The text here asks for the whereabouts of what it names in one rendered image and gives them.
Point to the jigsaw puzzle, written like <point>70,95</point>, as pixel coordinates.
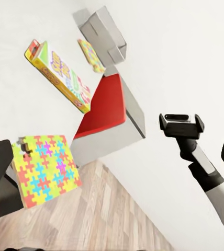
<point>47,171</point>
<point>93,59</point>

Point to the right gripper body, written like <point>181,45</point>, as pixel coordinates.
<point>188,136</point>

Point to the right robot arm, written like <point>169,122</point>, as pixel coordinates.
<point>181,128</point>

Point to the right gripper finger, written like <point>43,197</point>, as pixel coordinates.
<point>199,124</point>
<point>163,125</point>

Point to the toy box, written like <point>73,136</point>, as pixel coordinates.
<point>101,31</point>

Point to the board game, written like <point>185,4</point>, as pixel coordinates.
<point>56,70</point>

